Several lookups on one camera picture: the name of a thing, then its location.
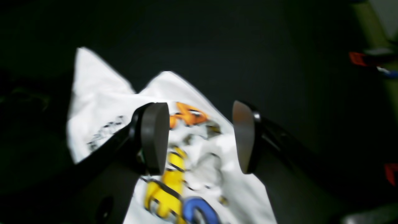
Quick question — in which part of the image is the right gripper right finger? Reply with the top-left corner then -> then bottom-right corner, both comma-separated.
233,100 -> 397,224

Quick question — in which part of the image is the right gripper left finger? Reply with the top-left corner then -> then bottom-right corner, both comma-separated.
1,102 -> 169,224

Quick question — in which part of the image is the white printed t-shirt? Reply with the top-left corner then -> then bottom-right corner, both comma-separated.
67,47 -> 276,224

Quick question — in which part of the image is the black table cloth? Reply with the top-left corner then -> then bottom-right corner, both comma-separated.
1,0 -> 397,199

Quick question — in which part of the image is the red black clamp far right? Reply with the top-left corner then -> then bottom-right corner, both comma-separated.
348,47 -> 398,79

